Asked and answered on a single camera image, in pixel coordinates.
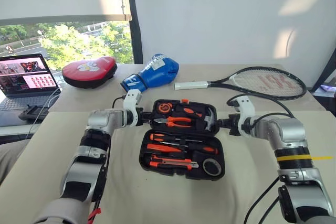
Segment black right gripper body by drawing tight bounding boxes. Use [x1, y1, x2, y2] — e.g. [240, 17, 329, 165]
[223, 113, 243, 137]

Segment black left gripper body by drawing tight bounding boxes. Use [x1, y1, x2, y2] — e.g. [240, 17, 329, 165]
[136, 106, 149, 128]

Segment short orange black screwdriver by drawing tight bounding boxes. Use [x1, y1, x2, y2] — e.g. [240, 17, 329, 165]
[149, 133, 188, 147]

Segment long black handled screwdriver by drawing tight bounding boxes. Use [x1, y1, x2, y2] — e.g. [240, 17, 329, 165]
[160, 141, 219, 155]

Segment orange test pen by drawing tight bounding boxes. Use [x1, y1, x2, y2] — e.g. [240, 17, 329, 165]
[146, 143, 183, 154]

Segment black tool case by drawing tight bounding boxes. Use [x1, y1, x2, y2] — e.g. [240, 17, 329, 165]
[138, 99, 226, 182]

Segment orange black utility knife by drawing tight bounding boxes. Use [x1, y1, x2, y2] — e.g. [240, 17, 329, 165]
[149, 155, 199, 170]

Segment black electrical tape roll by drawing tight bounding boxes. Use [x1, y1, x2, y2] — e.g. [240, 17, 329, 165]
[202, 157, 222, 176]

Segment steel claw hammer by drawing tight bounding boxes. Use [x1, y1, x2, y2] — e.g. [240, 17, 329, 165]
[202, 108, 217, 132]

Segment orange black tape measure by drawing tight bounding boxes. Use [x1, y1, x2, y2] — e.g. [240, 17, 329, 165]
[157, 102, 173, 115]

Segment stubby orange black screwdriver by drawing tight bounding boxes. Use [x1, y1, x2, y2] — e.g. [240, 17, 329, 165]
[174, 104, 203, 120]

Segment blue boxing glove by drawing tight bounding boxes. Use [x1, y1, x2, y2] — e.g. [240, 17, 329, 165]
[120, 53, 180, 94]

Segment black white tennis racket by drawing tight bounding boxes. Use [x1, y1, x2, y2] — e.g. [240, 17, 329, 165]
[173, 66, 308, 102]

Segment beige table cloth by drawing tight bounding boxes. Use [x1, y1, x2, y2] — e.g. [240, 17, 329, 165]
[0, 110, 336, 224]
[48, 62, 328, 114]

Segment red black punch mitt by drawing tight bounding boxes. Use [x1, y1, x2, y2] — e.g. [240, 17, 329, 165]
[61, 56, 118, 89]

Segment black handheld controller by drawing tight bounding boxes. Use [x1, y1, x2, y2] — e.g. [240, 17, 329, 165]
[18, 104, 51, 123]

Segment open laptop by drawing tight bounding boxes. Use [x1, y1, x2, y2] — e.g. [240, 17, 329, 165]
[0, 53, 62, 113]

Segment white side desk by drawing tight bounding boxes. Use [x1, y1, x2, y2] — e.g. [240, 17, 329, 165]
[0, 121, 40, 137]

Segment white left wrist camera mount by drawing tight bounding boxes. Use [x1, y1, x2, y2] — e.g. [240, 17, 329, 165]
[122, 90, 144, 128]

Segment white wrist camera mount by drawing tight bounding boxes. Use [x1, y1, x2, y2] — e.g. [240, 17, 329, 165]
[122, 90, 144, 128]
[233, 97, 257, 137]

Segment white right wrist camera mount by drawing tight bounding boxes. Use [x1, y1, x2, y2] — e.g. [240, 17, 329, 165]
[233, 97, 257, 137]

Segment orange handled pliers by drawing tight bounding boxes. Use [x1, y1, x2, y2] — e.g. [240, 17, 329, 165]
[153, 116, 193, 129]

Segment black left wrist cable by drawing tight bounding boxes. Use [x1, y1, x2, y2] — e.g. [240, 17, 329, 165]
[112, 94, 130, 110]

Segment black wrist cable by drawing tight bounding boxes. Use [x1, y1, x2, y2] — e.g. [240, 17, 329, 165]
[112, 94, 130, 110]
[226, 93, 295, 119]

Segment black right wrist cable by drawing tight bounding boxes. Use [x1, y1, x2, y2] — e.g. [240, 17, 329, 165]
[226, 93, 295, 119]

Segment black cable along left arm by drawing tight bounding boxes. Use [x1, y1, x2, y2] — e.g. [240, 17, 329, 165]
[87, 153, 111, 224]

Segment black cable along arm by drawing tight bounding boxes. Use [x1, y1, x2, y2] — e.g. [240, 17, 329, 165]
[87, 153, 111, 224]
[243, 176, 282, 224]

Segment black cable along right arm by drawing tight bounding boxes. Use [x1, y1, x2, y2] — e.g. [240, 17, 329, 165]
[243, 176, 282, 224]

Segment white laptop cable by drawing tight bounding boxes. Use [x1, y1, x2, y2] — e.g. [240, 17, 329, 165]
[26, 87, 62, 141]

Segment dark window frame pillar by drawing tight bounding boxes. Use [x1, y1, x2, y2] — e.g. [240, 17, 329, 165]
[125, 0, 144, 65]

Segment dark metal stand frame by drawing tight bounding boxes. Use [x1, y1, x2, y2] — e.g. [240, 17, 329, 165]
[311, 47, 336, 96]

